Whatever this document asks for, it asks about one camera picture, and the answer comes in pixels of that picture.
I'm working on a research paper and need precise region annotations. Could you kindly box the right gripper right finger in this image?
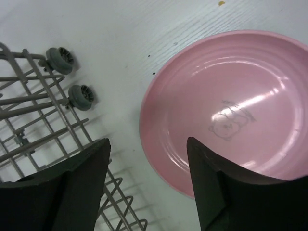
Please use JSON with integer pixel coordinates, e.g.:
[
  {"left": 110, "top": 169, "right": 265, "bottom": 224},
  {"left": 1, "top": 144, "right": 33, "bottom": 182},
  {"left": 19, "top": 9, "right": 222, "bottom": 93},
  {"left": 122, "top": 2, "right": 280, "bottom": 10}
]
[{"left": 187, "top": 137, "right": 308, "bottom": 231}]

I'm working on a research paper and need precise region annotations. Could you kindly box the pink plate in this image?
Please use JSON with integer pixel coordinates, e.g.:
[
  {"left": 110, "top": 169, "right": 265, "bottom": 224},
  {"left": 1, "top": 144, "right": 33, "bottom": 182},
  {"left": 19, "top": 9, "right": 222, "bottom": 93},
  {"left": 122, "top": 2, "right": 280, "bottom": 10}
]
[{"left": 139, "top": 30, "right": 308, "bottom": 198}]

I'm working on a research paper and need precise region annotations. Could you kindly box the grey wire dish rack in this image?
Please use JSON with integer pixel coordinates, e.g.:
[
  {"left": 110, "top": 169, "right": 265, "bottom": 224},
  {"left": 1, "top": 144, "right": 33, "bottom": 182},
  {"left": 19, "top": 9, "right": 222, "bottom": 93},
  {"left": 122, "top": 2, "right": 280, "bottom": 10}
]
[{"left": 0, "top": 44, "right": 148, "bottom": 231}]

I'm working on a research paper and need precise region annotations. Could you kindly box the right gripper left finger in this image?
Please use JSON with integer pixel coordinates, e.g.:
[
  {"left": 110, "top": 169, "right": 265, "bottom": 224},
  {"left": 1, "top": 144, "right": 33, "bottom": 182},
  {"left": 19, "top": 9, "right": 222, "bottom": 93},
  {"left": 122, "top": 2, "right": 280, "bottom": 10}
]
[{"left": 0, "top": 138, "right": 111, "bottom": 231}]

